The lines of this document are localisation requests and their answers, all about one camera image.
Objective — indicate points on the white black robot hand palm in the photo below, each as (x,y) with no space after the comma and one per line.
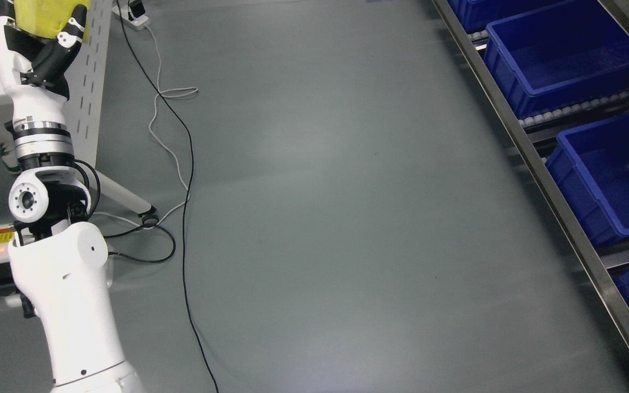
(17,51)

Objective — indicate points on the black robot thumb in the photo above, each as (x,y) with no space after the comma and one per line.
(59,52)

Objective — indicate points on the yellow foam block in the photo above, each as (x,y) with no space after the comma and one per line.
(45,18)

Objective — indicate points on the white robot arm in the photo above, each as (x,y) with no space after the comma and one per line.
(58,258)

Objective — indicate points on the white power strip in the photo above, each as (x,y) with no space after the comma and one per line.
(132,12)

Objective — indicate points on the blue plastic bin left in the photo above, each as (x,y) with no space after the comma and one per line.
(590,166)

